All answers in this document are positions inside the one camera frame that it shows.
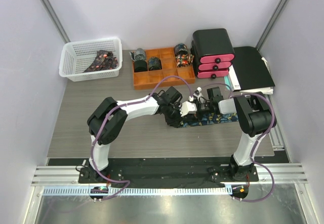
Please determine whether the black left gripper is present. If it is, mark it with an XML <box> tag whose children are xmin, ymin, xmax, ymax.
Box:
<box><xmin>164</xmin><ymin>103</ymin><xmax>186</xmax><ymax>127</ymax></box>

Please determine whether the blue snail pattern tie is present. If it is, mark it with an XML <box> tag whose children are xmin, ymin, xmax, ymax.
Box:
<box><xmin>176</xmin><ymin>113</ymin><xmax>238</xmax><ymax>128</ymax></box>

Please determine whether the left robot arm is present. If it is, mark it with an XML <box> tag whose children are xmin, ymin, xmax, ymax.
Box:
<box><xmin>87</xmin><ymin>87</ymin><xmax>182</xmax><ymax>183</ymax></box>

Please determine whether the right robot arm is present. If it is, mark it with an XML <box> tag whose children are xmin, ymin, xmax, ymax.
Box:
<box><xmin>193</xmin><ymin>87</ymin><xmax>276</xmax><ymax>181</ymax></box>

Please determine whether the orange wooden divider tray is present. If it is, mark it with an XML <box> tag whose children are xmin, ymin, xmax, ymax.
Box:
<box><xmin>132</xmin><ymin>47</ymin><xmax>195</xmax><ymax>90</ymax></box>

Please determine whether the teal round pad packet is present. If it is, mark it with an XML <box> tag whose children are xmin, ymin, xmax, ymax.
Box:
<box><xmin>224</xmin><ymin>75</ymin><xmax>234</xmax><ymax>91</ymax></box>

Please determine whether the white paper box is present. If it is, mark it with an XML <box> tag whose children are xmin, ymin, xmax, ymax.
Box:
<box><xmin>228</xmin><ymin>65</ymin><xmax>241</xmax><ymax>91</ymax></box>

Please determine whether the dark blue rolled tie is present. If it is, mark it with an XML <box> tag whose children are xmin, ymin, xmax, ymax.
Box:
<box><xmin>147</xmin><ymin>56</ymin><xmax>162</xmax><ymax>71</ymax></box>

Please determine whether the orange floral rolled tie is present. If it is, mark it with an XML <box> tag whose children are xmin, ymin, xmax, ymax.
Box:
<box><xmin>175</xmin><ymin>54</ymin><xmax>194</xmax><ymax>68</ymax></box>

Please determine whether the black rolled tie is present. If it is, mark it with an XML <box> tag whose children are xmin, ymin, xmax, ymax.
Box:
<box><xmin>134</xmin><ymin>60</ymin><xmax>148</xmax><ymax>72</ymax></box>

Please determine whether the black pink drawer unit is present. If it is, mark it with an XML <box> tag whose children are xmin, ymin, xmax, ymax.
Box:
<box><xmin>190</xmin><ymin>28</ymin><xmax>235</xmax><ymax>79</ymax></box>

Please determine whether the blue floral rolled tie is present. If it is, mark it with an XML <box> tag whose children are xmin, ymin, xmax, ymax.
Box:
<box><xmin>174</xmin><ymin>43</ymin><xmax>188</xmax><ymax>57</ymax></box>

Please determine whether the grey rolled tie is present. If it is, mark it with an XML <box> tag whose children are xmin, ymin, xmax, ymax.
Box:
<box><xmin>129</xmin><ymin>48</ymin><xmax>146</xmax><ymax>62</ymax></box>

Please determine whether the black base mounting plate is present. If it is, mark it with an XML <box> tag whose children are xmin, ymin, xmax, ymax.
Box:
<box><xmin>77</xmin><ymin>157</ymin><xmax>259</xmax><ymax>188</ymax></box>

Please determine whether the dark red dotted tie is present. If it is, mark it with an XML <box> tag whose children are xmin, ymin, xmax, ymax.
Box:
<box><xmin>84</xmin><ymin>50</ymin><xmax>119</xmax><ymax>73</ymax></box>

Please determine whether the white plastic basket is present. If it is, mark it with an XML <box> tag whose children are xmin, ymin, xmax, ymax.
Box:
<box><xmin>59</xmin><ymin>37</ymin><xmax>123</xmax><ymax>82</ymax></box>

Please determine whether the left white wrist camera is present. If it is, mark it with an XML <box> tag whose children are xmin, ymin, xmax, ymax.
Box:
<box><xmin>180</xmin><ymin>101</ymin><xmax>197</xmax><ymax>117</ymax></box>

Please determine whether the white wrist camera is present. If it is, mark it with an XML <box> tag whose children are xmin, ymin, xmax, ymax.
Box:
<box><xmin>193</xmin><ymin>87</ymin><xmax>203</xmax><ymax>99</ymax></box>
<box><xmin>180</xmin><ymin>101</ymin><xmax>197</xmax><ymax>117</ymax></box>

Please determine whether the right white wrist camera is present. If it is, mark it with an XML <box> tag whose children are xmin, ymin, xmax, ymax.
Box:
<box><xmin>193</xmin><ymin>87</ymin><xmax>203</xmax><ymax>99</ymax></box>

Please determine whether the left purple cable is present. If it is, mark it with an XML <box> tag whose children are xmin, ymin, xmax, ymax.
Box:
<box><xmin>90</xmin><ymin>76</ymin><xmax>194</xmax><ymax>201</ymax></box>

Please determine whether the white slotted cable duct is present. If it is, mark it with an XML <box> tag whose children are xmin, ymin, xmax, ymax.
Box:
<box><xmin>43</xmin><ymin>185</ymin><xmax>232</xmax><ymax>197</ymax></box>

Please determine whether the aluminium frame rail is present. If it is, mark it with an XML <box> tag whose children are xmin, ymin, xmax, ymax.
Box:
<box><xmin>32</xmin><ymin>163</ymin><xmax>307</xmax><ymax>189</ymax></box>

